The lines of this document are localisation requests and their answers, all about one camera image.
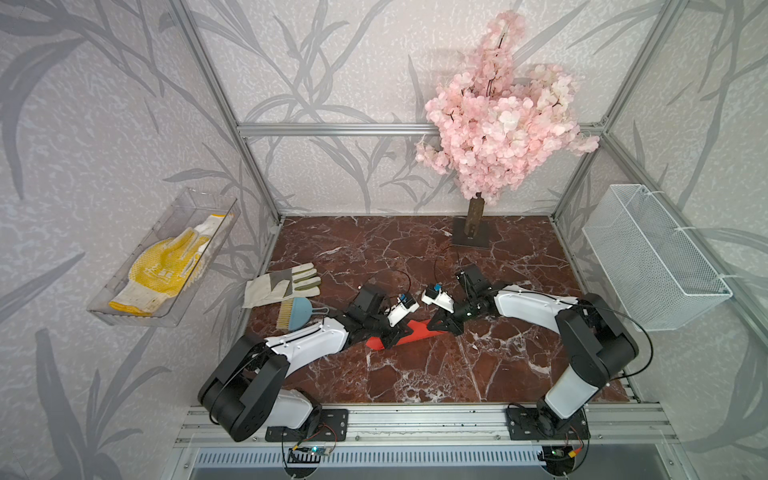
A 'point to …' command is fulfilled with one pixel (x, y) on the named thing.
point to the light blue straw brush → (295, 314)
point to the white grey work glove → (295, 282)
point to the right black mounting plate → (523, 425)
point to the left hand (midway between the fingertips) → (410, 330)
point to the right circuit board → (557, 456)
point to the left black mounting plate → (333, 426)
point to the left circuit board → (307, 455)
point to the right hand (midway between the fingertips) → (430, 323)
